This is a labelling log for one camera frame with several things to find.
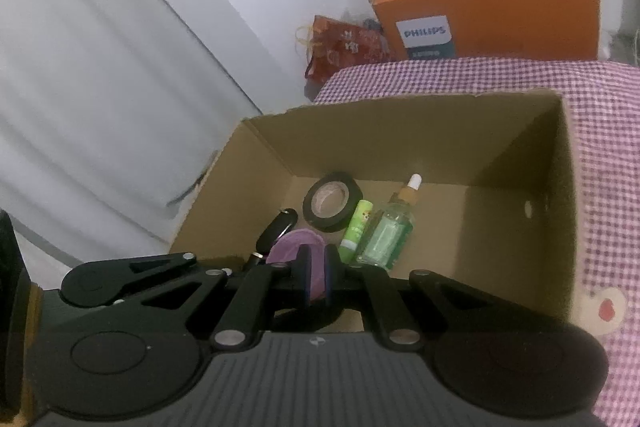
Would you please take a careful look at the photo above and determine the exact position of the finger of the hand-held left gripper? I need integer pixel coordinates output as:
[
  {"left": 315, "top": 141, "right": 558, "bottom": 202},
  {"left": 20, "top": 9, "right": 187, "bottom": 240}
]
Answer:
[{"left": 59, "top": 252, "right": 201, "bottom": 309}]

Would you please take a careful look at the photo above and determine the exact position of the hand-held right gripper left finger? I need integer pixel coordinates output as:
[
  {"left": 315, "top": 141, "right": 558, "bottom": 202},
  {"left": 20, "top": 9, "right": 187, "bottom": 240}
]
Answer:
[{"left": 82, "top": 244, "right": 316, "bottom": 350}]

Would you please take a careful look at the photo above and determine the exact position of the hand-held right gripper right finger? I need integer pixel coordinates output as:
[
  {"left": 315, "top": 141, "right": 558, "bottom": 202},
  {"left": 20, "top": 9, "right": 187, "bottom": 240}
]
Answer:
[{"left": 325, "top": 244, "right": 566, "bottom": 350}]

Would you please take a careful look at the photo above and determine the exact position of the purple round disc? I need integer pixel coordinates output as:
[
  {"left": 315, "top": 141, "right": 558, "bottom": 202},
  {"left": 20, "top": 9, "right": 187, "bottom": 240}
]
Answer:
[{"left": 265, "top": 229, "right": 332, "bottom": 304}]

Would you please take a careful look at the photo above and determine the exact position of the light green tube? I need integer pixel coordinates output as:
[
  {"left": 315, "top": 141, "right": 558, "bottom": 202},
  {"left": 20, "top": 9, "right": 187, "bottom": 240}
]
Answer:
[{"left": 338, "top": 199, "right": 375, "bottom": 265}]

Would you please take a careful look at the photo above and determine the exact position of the black key fob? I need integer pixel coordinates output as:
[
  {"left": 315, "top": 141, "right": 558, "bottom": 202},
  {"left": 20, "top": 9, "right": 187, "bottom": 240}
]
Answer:
[{"left": 244, "top": 208, "right": 301, "bottom": 272}]

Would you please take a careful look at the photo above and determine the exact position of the green dropper bottle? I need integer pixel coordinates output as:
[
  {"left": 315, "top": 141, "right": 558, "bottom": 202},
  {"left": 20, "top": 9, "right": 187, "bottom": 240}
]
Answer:
[{"left": 355, "top": 174, "right": 417, "bottom": 270}]

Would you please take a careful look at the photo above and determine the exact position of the black tape roll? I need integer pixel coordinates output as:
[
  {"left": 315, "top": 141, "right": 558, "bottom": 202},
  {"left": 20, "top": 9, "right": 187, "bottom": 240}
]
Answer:
[{"left": 302, "top": 171, "right": 364, "bottom": 234}]

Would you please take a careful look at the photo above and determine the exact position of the red patterned bag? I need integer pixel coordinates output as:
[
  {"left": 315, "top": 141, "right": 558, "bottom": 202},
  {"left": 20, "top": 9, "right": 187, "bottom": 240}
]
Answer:
[{"left": 294, "top": 13, "right": 397, "bottom": 82}]

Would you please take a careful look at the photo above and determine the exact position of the purple checked blanket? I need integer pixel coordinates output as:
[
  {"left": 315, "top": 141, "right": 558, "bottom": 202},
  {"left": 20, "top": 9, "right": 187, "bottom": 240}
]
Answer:
[{"left": 314, "top": 56, "right": 640, "bottom": 425}]

